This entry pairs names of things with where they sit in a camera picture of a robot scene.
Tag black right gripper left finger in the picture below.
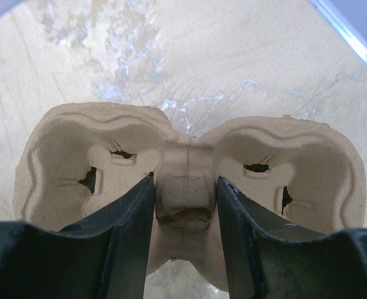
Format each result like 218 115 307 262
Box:
0 176 155 298

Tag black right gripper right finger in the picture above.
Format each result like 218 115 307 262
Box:
216 177 367 298

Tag brown pulp cup carrier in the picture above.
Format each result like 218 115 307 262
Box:
13 103 366 291

